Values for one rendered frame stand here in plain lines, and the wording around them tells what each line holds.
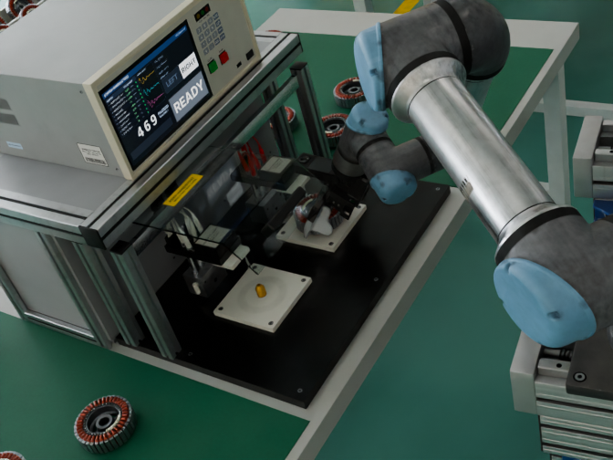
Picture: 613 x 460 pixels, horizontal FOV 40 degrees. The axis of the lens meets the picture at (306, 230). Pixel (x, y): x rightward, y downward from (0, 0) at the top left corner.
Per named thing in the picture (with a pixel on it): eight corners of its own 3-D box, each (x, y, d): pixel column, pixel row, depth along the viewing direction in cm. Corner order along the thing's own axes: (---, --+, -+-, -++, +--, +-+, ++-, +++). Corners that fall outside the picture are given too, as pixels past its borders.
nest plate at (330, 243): (367, 208, 188) (366, 204, 188) (334, 252, 180) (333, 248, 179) (310, 198, 196) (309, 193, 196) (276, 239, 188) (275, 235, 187)
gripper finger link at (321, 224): (319, 253, 179) (339, 216, 176) (296, 237, 180) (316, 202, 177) (324, 249, 182) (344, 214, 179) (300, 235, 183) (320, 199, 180)
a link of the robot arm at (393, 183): (437, 168, 153) (409, 123, 158) (381, 192, 152) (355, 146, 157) (434, 190, 160) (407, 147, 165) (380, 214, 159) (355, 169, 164)
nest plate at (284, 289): (312, 281, 174) (311, 277, 173) (274, 333, 165) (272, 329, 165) (254, 266, 182) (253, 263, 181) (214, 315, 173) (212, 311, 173)
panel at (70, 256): (279, 154, 213) (247, 49, 195) (112, 340, 175) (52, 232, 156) (275, 153, 214) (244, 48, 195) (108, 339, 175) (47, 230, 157)
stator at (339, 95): (362, 112, 223) (359, 99, 221) (327, 106, 230) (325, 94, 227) (383, 89, 229) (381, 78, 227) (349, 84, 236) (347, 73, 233)
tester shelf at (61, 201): (303, 51, 188) (298, 33, 185) (105, 250, 148) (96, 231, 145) (156, 39, 211) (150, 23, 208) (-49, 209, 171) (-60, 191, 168)
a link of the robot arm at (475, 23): (506, -45, 121) (455, 120, 166) (438, -17, 119) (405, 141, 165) (547, 17, 117) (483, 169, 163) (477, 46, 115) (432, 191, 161)
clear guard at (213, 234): (328, 189, 157) (321, 163, 153) (258, 275, 143) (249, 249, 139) (194, 165, 174) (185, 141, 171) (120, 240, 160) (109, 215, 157)
